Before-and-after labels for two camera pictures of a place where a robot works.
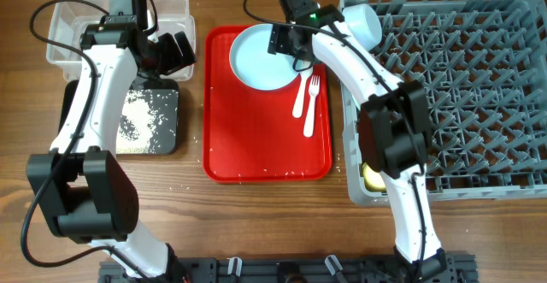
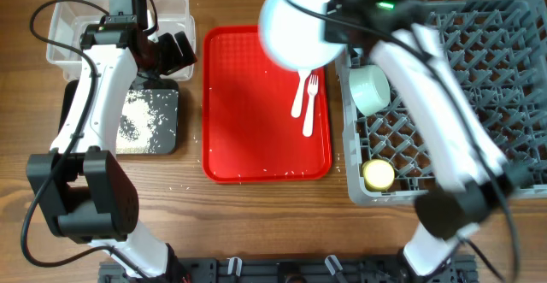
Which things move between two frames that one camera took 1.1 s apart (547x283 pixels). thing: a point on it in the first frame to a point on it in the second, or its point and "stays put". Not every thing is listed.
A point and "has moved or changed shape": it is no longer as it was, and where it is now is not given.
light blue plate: [255, 66] has moved or changed shape
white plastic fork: [314, 86] stays put
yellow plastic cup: [373, 180] stays put
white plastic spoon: [297, 108] stays put
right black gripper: [281, 39] to [342, 26]
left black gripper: [174, 57] stays put
